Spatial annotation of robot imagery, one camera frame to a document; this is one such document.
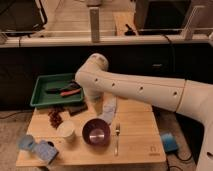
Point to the purple bowl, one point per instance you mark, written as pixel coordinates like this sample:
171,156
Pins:
96,132

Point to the white paper cup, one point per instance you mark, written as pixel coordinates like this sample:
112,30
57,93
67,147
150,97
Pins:
66,130

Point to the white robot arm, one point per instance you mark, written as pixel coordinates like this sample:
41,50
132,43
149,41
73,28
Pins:
189,98

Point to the light blue cloth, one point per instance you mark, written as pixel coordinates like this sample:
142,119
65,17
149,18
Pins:
109,110

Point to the red handled tool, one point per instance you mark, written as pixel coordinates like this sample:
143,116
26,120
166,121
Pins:
68,93

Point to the dark sponge block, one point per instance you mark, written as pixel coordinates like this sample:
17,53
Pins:
74,110

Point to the black monitor left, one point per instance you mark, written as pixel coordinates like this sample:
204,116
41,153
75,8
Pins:
22,15

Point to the silver fork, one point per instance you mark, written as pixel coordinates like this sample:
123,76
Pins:
117,131

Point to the black monitor right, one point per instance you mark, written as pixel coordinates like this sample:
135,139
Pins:
154,17

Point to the blue grey cup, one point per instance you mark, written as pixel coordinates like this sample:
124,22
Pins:
26,143

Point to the green plastic tray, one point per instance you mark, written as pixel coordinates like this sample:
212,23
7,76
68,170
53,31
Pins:
40,99

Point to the grey vertical post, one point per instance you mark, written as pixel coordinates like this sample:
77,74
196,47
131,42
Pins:
94,24

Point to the dark red grape bunch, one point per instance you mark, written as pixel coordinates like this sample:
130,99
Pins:
55,118

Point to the black handled tool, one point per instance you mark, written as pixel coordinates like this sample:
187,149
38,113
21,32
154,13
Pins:
72,85

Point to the black monitor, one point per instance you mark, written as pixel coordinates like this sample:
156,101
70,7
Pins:
154,17
22,15

